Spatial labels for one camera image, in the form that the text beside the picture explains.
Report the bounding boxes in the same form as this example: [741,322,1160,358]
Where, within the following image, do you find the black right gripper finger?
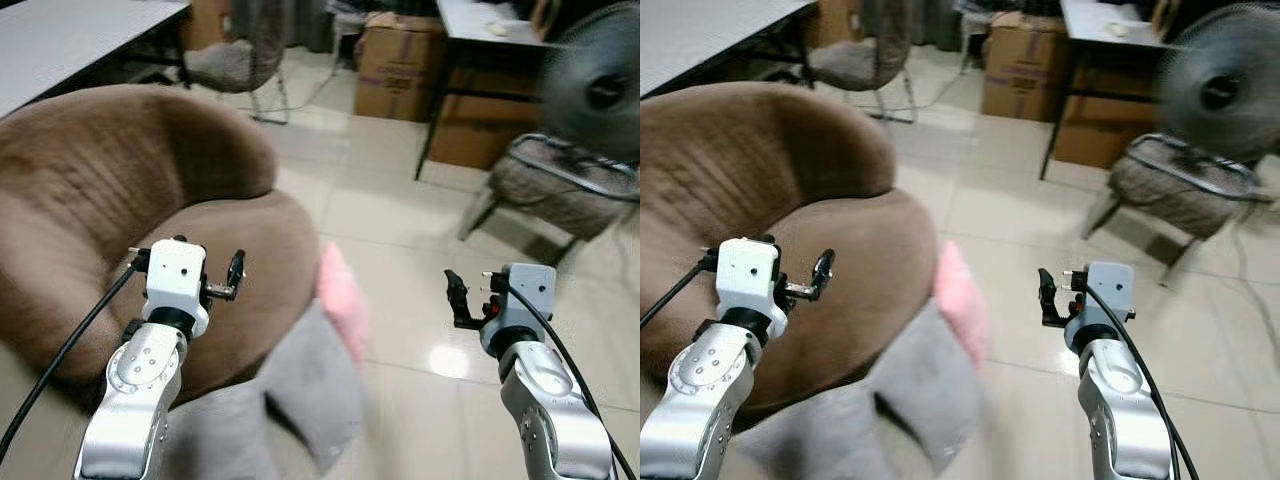
[1036,266,1069,330]
[444,268,482,332]

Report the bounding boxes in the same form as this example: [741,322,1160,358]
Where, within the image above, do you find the grey and pink pillow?
[733,239,992,480]
[163,240,372,480]

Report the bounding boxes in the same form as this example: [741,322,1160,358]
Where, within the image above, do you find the brown round sofa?
[0,83,322,413]
[640,81,940,413]

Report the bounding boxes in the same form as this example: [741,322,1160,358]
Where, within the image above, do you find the plain brown cardboard box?
[428,63,542,172]
[1052,63,1161,170]

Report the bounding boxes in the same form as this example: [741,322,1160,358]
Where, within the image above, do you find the grey mesh-back chair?
[183,0,293,127]
[805,0,920,127]

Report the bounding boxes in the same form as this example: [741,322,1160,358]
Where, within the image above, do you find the printed cardboard box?
[979,11,1067,124]
[354,11,447,124]

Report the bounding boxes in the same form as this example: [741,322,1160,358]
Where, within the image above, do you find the black standing fan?
[1150,3,1280,168]
[539,0,641,168]

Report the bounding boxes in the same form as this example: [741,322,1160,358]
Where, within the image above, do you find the white long table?
[0,0,192,119]
[640,0,820,99]

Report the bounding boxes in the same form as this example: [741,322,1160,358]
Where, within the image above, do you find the white desk with black legs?
[1039,0,1193,182]
[414,0,566,182]

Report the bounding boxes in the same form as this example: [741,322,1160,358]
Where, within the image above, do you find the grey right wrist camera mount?
[1066,261,1138,351]
[483,262,559,339]

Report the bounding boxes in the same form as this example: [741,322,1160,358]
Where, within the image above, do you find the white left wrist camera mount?
[143,237,212,337]
[715,237,792,340]

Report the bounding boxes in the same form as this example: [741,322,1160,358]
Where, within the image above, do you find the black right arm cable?
[1078,280,1204,480]
[497,280,638,480]

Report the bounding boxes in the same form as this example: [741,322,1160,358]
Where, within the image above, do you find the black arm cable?
[497,280,638,480]
[0,247,152,463]
[1078,280,1204,480]
[640,250,723,328]

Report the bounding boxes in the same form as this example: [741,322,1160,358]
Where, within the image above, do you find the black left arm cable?
[0,247,152,463]
[640,250,723,328]

